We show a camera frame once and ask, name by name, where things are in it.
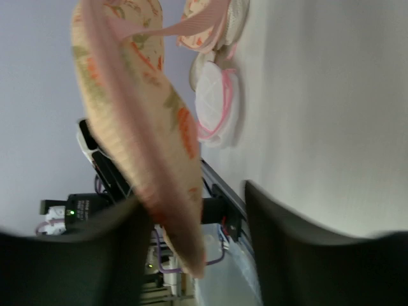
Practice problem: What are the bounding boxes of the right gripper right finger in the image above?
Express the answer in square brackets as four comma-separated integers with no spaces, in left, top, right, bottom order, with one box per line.
[245,182,407,305]

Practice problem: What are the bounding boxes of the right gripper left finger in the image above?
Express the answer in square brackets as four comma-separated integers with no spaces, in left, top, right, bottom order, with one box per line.
[1,196,153,305]

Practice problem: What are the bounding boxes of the floral mesh laundry bag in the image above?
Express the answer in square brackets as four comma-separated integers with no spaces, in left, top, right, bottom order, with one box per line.
[71,1,229,278]

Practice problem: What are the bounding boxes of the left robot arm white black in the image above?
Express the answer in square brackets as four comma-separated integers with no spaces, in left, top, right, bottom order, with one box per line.
[34,119,133,235]

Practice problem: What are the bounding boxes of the pink rim round mesh bag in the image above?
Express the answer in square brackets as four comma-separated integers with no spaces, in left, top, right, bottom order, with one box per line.
[195,61,241,149]

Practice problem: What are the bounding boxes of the stacked floral laundry bags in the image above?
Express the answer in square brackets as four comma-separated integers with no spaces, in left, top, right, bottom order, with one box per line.
[177,0,250,54]

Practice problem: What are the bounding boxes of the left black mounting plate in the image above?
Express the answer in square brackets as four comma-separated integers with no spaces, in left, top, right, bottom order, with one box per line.
[201,184,246,242]

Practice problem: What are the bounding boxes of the beige round mesh bags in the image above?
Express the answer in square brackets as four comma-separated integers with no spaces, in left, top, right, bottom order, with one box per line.
[189,50,217,92]

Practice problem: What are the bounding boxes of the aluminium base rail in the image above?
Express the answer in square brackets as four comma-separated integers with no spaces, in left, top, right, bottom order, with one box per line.
[201,159,254,255]

